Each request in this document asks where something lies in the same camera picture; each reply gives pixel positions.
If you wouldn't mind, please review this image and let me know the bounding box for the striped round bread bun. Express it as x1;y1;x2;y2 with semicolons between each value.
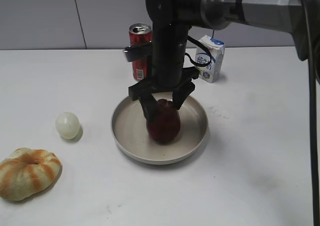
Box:
0;147;62;202

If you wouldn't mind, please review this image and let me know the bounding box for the white blue milk carton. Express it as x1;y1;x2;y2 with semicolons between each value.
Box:
194;35;225;84

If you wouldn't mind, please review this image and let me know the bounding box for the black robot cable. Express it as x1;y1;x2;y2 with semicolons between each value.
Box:
291;0;320;226

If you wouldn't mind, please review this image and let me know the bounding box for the red soda can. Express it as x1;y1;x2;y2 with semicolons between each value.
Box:
129;22;152;81

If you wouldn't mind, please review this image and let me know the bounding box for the dark red apple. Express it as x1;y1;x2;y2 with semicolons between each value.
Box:
146;98;181;144

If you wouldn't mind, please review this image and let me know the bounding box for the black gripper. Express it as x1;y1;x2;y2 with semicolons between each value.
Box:
128;23;199;123

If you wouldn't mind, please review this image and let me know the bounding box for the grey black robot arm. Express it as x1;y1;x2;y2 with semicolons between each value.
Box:
125;0;320;121

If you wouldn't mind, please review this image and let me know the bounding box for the beige round plate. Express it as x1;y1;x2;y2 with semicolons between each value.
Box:
111;96;209;165

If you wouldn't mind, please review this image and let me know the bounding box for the white egg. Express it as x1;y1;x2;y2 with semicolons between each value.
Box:
55;112;81;140

